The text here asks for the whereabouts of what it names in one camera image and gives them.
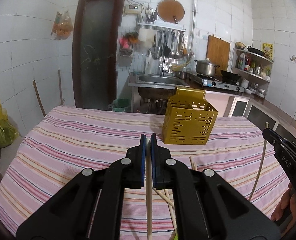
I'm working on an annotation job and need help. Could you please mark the steel kitchen sink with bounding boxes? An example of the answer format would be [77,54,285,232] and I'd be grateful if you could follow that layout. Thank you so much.
[128,73,189,89]

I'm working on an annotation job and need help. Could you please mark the person's right hand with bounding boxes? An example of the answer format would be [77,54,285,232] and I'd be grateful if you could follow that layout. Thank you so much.
[271,183,296,230]

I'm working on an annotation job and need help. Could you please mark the pink striped tablecloth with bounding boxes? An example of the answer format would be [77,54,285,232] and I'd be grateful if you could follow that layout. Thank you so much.
[0,106,289,234]

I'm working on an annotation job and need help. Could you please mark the yellow perforated utensil holder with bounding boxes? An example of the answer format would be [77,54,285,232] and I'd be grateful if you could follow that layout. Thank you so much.
[162,87,218,145]

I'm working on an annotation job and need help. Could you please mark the corner shelf with dishes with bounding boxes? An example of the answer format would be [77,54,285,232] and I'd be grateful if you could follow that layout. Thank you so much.
[232,42,273,98]

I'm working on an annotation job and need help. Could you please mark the black wok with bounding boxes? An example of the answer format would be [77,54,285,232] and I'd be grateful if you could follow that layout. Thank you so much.
[221,70,241,85]

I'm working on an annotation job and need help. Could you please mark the green waste basket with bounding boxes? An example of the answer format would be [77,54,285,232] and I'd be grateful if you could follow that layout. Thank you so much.
[112,99,131,112]

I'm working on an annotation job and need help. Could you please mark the gas stove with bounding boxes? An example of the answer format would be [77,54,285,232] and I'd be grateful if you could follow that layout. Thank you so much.
[190,74,245,93]

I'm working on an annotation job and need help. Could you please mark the yellow plastic bag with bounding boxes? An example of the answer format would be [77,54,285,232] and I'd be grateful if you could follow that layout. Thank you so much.
[0,102,19,148]

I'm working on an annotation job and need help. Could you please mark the steel cooking pot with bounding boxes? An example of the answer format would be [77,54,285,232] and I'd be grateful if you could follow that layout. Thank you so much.
[194,58,220,77]

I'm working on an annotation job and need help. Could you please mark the wooden cutting board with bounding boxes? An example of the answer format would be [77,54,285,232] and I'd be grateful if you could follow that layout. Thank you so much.
[206,35,230,76]

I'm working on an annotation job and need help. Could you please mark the wooden stick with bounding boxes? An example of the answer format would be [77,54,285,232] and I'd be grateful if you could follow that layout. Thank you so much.
[58,69,64,106]
[32,80,46,117]

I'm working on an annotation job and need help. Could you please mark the white dish soap bottle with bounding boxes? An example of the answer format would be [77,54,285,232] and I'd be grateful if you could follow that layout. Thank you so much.
[144,52,153,74]

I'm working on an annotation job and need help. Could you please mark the hanging orange bag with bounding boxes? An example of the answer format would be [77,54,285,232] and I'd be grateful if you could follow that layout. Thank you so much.
[51,10,73,40]

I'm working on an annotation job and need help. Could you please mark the dark wooden door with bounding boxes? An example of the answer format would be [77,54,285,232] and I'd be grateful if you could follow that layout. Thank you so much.
[72,0,125,111]

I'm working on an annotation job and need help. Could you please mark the round wooden lid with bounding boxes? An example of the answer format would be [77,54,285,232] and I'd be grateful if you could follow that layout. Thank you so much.
[157,0,185,23]

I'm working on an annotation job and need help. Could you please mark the yellow wall poster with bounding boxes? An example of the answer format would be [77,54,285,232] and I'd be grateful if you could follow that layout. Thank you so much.
[262,43,273,61]

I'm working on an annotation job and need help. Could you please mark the wall utensil rack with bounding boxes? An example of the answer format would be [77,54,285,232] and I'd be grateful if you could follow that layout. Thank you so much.
[137,21,186,59]

